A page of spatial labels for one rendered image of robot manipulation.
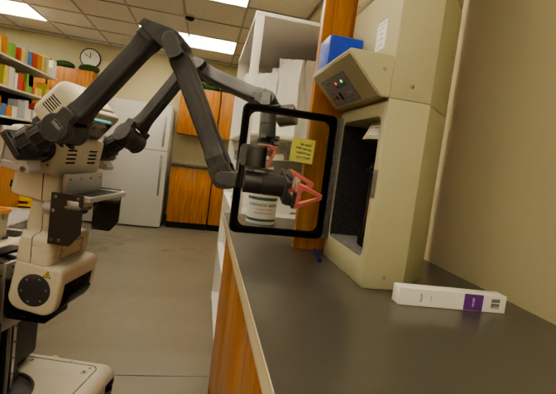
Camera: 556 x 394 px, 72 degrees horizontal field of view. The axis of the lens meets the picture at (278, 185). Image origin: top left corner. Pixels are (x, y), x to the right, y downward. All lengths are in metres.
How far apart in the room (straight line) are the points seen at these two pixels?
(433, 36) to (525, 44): 0.36
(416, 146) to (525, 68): 0.44
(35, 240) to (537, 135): 1.48
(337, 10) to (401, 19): 0.40
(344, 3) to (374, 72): 0.48
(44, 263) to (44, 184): 0.25
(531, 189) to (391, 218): 0.40
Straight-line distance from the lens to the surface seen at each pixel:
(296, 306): 0.81
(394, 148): 0.97
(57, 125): 1.17
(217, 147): 1.00
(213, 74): 1.52
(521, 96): 1.29
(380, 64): 0.97
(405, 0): 1.04
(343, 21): 1.38
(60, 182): 1.39
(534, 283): 1.18
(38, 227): 1.46
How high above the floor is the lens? 1.23
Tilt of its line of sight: 4 degrees down
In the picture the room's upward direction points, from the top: 7 degrees clockwise
